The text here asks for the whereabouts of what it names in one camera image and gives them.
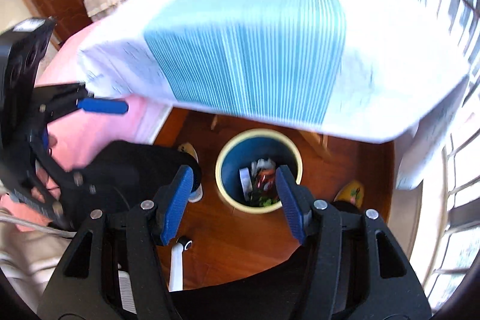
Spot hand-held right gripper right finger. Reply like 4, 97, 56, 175
275, 164, 432, 320

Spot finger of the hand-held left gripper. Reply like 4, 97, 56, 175
33, 81, 130, 121
35, 140, 98, 199

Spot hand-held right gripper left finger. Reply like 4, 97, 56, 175
37, 164, 196, 320

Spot green paper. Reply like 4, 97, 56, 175
259, 194, 281, 209

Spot cream trash bin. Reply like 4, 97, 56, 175
215, 129, 304, 218

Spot person's left forearm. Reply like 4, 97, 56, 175
0, 215, 76, 287

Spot pink cloth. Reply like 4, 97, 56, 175
34, 22, 174, 175

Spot red foil wrapper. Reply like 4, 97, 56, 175
255, 170, 277, 194

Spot white plastic wrapper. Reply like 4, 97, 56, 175
239, 167, 253, 201

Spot person's left leg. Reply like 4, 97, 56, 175
71, 140, 203, 216

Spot white tube with black end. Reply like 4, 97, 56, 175
168, 235, 194, 293

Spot floral white blue tablecloth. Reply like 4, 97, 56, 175
77, 0, 473, 146

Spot metal window bars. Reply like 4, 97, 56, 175
412, 0, 480, 306

